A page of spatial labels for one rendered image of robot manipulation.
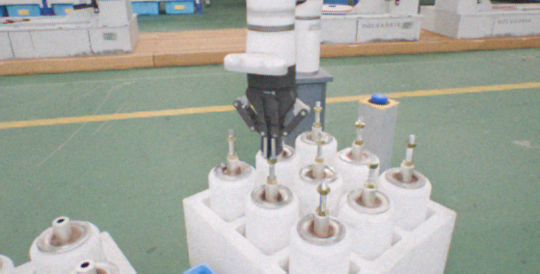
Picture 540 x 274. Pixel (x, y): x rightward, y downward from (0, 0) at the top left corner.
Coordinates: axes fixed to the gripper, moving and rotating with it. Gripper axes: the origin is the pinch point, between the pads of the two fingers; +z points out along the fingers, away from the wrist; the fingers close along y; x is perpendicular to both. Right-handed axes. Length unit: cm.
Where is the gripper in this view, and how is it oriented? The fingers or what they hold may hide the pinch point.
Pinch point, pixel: (271, 146)
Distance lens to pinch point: 64.7
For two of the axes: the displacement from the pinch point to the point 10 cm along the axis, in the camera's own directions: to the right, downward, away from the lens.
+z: 0.0, 9.2, 3.9
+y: -9.3, -1.4, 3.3
